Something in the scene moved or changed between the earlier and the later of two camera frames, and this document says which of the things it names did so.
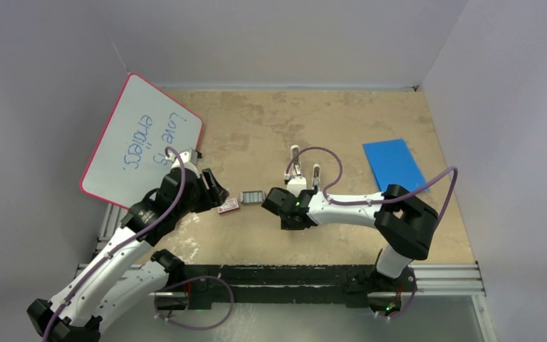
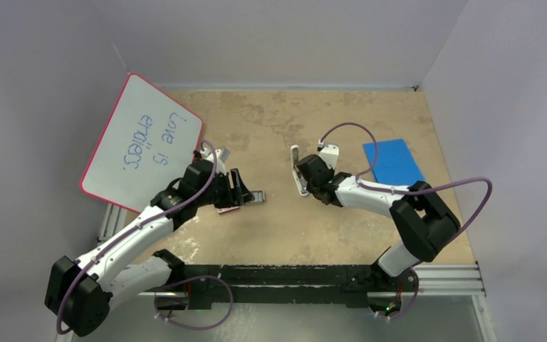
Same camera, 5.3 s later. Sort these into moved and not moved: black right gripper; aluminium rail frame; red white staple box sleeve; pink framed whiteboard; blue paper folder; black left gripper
Moved: black left gripper; black right gripper
Not moved: aluminium rail frame; blue paper folder; pink framed whiteboard; red white staple box sleeve
